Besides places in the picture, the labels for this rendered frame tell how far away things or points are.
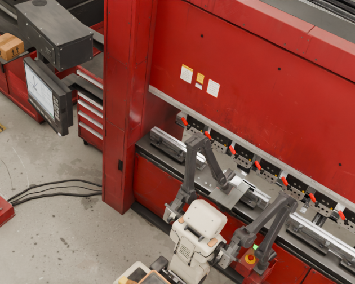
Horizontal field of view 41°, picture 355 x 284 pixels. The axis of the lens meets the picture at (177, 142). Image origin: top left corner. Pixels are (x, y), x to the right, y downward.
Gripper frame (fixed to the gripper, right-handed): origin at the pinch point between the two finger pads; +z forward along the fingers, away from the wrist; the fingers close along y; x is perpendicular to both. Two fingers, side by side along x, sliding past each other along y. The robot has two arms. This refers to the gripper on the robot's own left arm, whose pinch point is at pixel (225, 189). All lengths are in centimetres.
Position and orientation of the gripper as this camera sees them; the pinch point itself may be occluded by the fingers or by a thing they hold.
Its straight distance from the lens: 327.4
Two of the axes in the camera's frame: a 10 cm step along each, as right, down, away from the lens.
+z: 1.8, 3.3, 9.3
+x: -5.8, 8.0, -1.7
